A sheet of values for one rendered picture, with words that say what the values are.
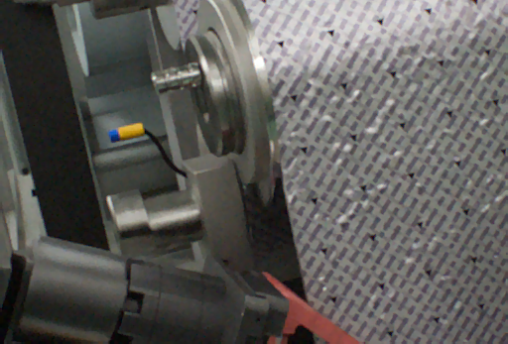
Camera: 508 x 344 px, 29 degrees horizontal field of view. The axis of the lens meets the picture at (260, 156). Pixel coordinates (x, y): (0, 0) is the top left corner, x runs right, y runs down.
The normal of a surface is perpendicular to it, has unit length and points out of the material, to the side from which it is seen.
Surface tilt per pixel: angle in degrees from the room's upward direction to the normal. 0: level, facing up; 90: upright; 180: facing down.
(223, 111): 99
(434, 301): 90
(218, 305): 57
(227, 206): 90
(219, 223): 90
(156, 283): 46
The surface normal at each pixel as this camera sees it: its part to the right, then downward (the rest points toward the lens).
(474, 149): 0.25, 0.13
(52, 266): 0.37, -0.53
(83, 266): 0.37, -0.69
